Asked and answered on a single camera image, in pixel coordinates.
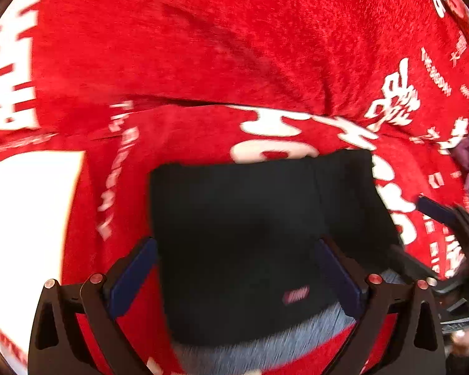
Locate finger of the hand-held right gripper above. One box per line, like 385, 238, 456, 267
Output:
388, 244, 440, 287
416, 196, 469, 245

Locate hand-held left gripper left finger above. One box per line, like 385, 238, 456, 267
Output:
27, 237, 159, 375

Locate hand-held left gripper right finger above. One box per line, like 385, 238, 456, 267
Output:
314, 237, 448, 375

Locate black pants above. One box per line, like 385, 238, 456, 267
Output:
149, 149, 406, 347

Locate grey-blue patterned cloth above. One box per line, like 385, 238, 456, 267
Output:
171, 269, 415, 375

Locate cream pink cloth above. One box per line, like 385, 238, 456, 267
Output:
0, 150, 85, 362

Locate red blanket with white print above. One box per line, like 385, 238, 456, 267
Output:
0, 0, 469, 375

